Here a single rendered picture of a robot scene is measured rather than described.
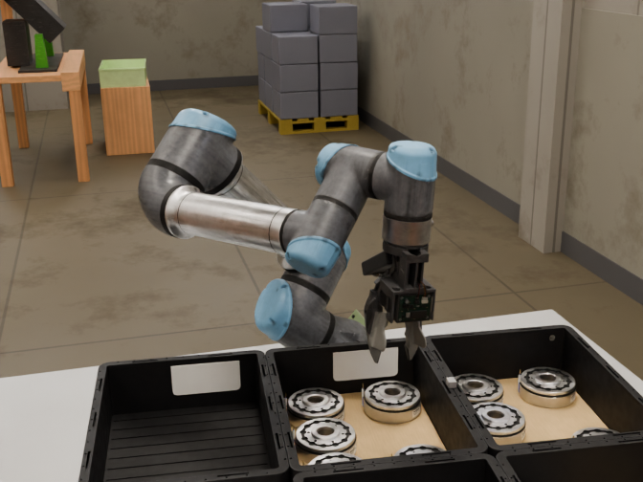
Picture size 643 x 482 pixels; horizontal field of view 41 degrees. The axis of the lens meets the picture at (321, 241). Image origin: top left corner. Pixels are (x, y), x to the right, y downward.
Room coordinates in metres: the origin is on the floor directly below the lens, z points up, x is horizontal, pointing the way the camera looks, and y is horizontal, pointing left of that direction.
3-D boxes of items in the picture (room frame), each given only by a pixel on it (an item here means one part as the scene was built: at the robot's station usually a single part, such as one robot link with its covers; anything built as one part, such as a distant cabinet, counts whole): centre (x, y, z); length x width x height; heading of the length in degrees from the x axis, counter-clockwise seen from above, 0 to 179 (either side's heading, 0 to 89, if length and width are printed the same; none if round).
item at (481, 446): (1.28, -0.07, 0.92); 0.40 x 0.30 x 0.02; 9
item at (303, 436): (1.27, 0.00, 0.86); 0.10 x 0.10 x 0.01
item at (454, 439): (1.28, -0.07, 0.87); 0.40 x 0.30 x 0.11; 9
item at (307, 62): (8.15, 0.13, 0.54); 1.08 x 0.72 x 1.09; 14
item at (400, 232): (1.27, -0.13, 1.22); 0.08 x 0.08 x 0.05
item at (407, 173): (1.27, -0.13, 1.30); 0.09 x 0.08 x 0.11; 55
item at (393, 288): (1.26, -0.13, 1.14); 0.09 x 0.08 x 0.12; 16
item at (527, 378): (1.44, -0.42, 0.86); 0.10 x 0.10 x 0.01
